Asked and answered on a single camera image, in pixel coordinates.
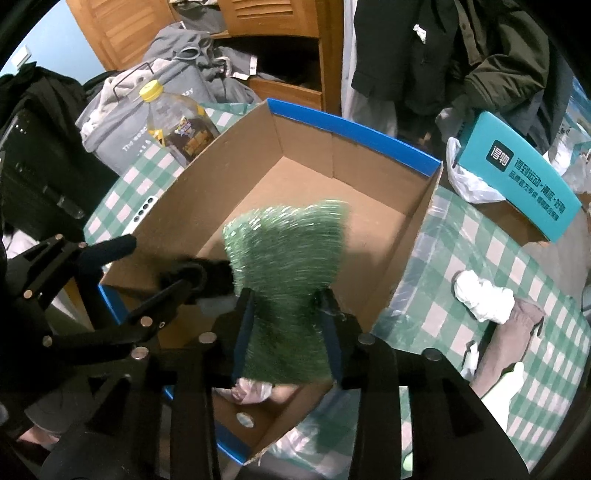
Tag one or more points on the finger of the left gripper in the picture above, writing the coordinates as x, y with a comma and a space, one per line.
97, 258
187, 282

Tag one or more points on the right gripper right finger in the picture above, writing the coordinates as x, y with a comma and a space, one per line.
340, 331

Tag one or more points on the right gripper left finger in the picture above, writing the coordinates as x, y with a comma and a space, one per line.
244, 315

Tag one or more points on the white plastic bag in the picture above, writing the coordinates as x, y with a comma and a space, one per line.
486, 301
467, 185

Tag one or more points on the grey fleece cloth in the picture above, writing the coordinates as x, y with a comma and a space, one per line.
508, 345

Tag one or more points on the light green foam sheet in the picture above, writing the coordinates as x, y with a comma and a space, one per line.
498, 399

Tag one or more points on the person left hand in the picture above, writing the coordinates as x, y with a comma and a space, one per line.
36, 435

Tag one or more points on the grey tote bag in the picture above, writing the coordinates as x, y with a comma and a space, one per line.
113, 125

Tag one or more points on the green white checkered tablecloth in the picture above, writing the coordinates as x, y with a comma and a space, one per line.
423, 311

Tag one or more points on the oil bottle yellow cap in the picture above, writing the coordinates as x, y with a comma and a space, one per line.
177, 122

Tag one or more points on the white plastic bag under lid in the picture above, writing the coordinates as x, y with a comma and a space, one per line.
467, 185

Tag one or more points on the brown cardboard box on floor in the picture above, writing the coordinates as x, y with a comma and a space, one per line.
513, 222

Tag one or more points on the grey clothes pile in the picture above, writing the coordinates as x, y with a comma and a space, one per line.
217, 74

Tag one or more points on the teal shoe box lid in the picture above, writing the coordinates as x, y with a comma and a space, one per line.
502, 158

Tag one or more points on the wooden louvered wardrobe door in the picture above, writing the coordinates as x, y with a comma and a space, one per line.
270, 17

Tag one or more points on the black hanging jacket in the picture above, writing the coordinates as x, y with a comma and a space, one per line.
404, 52

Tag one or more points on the blue plastic bag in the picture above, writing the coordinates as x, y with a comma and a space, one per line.
569, 153

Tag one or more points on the dark olive hanging jacket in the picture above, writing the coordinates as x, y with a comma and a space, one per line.
507, 65

